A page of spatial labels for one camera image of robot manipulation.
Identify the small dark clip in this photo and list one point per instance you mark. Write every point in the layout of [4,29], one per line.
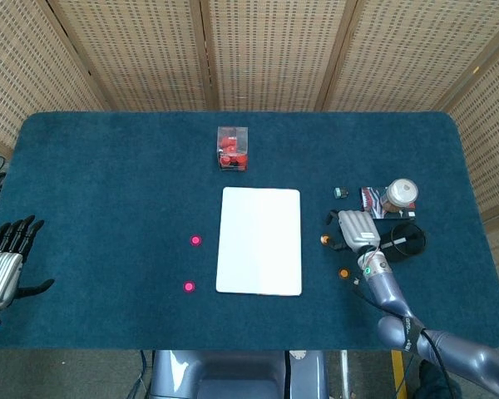
[339,193]

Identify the clear box of red pieces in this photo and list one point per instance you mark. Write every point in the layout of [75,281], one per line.
[232,158]

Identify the pink disc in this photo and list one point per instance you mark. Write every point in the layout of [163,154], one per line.
[189,287]
[196,240]

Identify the orange disc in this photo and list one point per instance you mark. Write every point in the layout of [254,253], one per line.
[325,239]
[343,273]

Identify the white-lidded clear snack jar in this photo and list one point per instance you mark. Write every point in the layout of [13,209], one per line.
[402,192]

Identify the black mesh pen cup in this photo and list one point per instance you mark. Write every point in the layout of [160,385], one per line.
[411,245]

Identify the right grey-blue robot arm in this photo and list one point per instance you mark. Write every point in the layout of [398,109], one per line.
[382,287]

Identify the dark teal table mat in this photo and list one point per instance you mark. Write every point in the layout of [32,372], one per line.
[108,166]

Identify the woven bamboo folding screen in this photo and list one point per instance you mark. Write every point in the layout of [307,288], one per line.
[274,50]

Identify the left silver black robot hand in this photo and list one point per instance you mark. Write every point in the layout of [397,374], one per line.
[0,274]

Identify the grey-blue robot torso base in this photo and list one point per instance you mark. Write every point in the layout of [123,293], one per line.
[233,374]

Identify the white rectangular board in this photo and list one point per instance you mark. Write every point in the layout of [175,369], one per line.
[258,241]

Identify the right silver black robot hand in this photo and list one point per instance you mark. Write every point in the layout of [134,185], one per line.
[357,228]

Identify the silver metal table leg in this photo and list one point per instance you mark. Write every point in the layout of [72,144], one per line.
[344,374]

